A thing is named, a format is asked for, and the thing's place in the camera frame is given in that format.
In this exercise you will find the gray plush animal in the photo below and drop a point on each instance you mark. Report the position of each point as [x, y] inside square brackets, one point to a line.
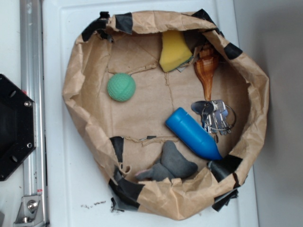
[172, 164]

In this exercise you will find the brown paper bag bin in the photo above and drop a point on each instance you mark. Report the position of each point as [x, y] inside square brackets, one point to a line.
[127, 137]

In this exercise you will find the green dimpled ball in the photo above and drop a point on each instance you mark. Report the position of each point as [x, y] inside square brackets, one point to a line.
[121, 87]

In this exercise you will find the blue plastic bottle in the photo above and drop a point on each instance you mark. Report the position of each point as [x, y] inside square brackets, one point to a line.
[193, 135]

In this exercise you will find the silver key bunch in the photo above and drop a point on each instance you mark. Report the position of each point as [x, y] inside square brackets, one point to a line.
[217, 118]

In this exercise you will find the yellow sponge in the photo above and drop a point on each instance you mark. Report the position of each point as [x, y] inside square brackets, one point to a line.
[175, 50]

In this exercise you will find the brown conch seashell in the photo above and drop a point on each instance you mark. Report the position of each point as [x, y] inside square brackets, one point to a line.
[205, 68]

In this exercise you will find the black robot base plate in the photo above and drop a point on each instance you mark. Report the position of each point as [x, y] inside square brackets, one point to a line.
[17, 127]

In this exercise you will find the aluminium frame rail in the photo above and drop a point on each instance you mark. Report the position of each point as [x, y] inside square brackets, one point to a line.
[32, 81]

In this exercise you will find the metal corner bracket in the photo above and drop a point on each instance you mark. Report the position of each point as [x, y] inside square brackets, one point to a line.
[30, 212]

